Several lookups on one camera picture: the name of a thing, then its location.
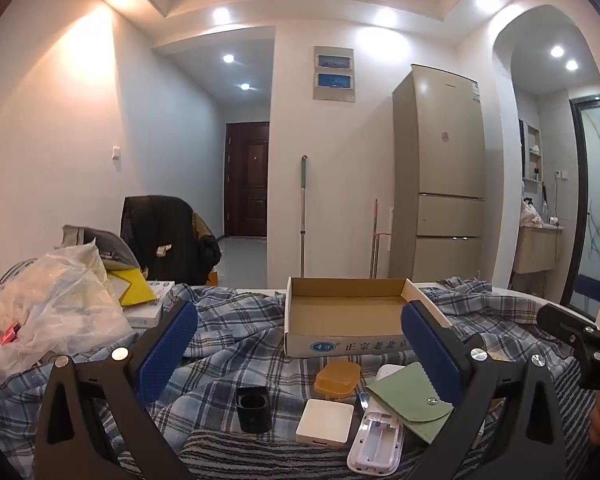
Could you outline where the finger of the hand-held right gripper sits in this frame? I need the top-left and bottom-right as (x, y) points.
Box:
(574, 275), (600, 307)
(536, 302), (600, 358)

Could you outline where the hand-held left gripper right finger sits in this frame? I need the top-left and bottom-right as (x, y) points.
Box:
(400, 300), (567, 480)

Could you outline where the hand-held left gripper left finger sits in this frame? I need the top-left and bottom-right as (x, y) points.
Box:
(34, 299), (199, 480)

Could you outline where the green snap pouch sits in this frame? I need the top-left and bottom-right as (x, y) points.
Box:
(365, 361), (455, 446)

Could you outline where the orange plastic box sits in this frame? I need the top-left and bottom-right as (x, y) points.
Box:
(314, 360), (362, 400)

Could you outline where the shallow cardboard box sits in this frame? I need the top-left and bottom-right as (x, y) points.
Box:
(284, 276), (453, 358)

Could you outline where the small black cup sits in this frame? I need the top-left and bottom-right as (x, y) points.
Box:
(236, 386), (271, 435)

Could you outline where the white remote control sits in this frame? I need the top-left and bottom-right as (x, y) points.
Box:
(346, 408), (406, 476)

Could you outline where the white square box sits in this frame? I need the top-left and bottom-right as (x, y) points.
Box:
(295, 398), (355, 447)

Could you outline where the white printed box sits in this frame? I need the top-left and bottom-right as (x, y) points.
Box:
(124, 280), (177, 330)

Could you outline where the beige vanity cabinet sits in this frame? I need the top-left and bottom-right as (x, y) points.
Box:
(511, 225), (565, 291)

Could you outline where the yellow folder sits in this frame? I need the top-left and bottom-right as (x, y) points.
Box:
(105, 266), (160, 307)

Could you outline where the blue plaid blanket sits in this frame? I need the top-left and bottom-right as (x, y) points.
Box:
(0, 277), (600, 480)

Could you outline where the pink cloth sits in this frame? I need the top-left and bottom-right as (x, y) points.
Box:
(520, 199), (546, 230)

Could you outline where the floral glass door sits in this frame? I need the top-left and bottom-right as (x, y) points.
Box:
(569, 94), (600, 322)

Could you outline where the chair with black jacket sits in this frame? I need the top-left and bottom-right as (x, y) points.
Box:
(120, 195), (222, 286)

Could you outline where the clear plastic bag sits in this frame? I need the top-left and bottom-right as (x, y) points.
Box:
(0, 240), (133, 386)

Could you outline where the grey bag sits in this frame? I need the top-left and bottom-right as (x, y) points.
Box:
(55, 225), (141, 272)

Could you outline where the wooden chair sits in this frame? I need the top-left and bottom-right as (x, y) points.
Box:
(192, 211), (216, 241)

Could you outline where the grey striped blanket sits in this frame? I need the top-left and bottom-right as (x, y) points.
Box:
(115, 360), (597, 480)

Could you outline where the red item in bag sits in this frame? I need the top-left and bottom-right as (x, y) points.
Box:
(0, 322), (24, 347)

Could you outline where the dark brown door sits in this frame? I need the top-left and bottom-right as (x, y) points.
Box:
(224, 121), (270, 238)

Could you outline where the beige refrigerator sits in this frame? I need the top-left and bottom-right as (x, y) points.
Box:
(391, 64), (487, 282)

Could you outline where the pink broom handle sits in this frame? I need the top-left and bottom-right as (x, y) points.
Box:
(369, 199), (392, 279)

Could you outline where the wall niche shelf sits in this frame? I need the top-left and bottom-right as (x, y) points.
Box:
(525, 125), (542, 183)

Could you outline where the grey mop handle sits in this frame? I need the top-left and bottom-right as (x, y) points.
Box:
(298, 155), (309, 277)

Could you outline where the wall electrical panel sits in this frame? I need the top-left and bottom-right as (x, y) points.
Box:
(313, 46), (356, 103)

